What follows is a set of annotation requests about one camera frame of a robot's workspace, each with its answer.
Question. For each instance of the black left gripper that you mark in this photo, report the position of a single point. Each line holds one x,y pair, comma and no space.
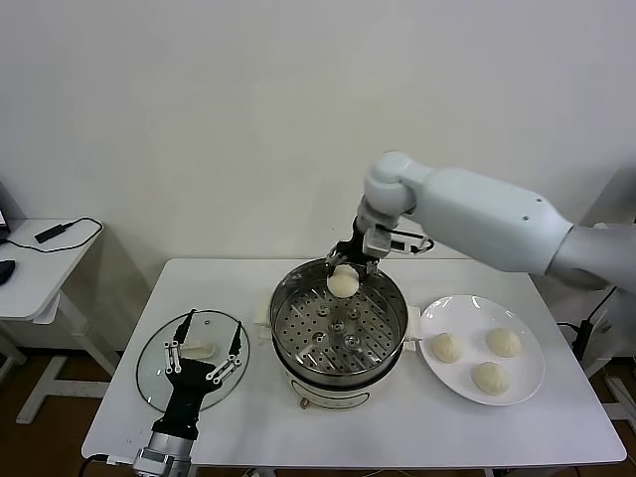
186,392

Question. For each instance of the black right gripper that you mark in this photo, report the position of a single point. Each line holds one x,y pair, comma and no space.
357,246

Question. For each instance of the white steamed baozi bun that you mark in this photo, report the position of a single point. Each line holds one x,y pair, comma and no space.
447,348
504,342
491,378
343,283

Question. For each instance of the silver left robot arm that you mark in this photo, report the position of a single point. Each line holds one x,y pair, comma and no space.
164,454

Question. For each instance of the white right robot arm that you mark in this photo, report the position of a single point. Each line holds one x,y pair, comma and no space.
472,208

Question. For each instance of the white electric cooker pot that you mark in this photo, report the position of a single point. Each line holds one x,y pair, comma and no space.
338,392

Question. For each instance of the white side desk with mouse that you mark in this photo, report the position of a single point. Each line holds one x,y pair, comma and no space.
40,278

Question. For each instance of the white round plate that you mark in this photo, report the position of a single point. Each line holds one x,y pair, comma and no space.
526,377

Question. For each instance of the black computer mouse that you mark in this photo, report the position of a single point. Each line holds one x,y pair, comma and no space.
6,272

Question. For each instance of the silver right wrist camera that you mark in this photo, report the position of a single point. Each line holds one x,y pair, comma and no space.
375,241

